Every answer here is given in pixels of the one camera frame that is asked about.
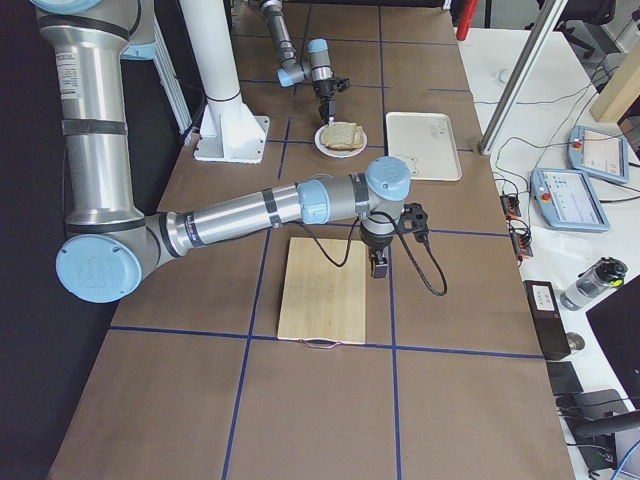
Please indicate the teach pendant tablet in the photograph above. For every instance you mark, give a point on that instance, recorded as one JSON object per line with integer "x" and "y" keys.
{"x": 599, "y": 154}
{"x": 567, "y": 200}

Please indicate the aluminium frame post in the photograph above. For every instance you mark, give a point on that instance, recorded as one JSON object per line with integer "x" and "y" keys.
{"x": 547, "y": 19}

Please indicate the bread slice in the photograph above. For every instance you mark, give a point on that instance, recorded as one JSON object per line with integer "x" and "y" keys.
{"x": 329, "y": 131}

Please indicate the upper orange connector board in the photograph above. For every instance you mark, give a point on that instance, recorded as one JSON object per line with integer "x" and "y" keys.
{"x": 511, "y": 205}

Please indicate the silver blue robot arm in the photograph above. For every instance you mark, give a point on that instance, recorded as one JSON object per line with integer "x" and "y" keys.
{"x": 315, "y": 67}
{"x": 119, "y": 154}

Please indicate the clear water bottle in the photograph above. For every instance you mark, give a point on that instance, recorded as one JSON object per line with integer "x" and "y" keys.
{"x": 607, "y": 273}

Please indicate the near teach pendant tablet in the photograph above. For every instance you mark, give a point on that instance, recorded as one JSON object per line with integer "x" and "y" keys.
{"x": 567, "y": 200}

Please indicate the black rectangular box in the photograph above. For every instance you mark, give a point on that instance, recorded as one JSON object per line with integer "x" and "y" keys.
{"x": 547, "y": 320}

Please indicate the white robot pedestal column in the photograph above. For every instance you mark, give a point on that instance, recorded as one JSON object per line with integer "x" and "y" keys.
{"x": 229, "y": 131}

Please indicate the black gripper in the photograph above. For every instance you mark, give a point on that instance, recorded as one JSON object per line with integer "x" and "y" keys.
{"x": 325, "y": 92}
{"x": 376, "y": 244}

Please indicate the bottom toast slice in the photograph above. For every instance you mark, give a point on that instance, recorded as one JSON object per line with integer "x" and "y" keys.
{"x": 344, "y": 140}

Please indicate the bamboo cutting board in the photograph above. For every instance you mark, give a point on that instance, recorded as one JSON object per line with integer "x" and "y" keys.
{"x": 324, "y": 295}

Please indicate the orange connector board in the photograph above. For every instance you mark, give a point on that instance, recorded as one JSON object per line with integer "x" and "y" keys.
{"x": 521, "y": 242}
{"x": 511, "y": 205}

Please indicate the far teach pendant tablet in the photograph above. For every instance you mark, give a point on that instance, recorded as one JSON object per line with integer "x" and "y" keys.
{"x": 599, "y": 154}

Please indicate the cream bear tray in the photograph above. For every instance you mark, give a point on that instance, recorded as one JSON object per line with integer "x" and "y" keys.
{"x": 425, "y": 142}

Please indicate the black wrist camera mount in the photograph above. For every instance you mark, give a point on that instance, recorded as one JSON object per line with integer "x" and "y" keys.
{"x": 414, "y": 220}

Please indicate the black monitor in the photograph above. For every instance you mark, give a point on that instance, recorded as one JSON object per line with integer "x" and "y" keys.
{"x": 615, "y": 324}

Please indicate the lower orange connector board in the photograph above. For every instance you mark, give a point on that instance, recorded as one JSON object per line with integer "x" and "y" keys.
{"x": 521, "y": 242}

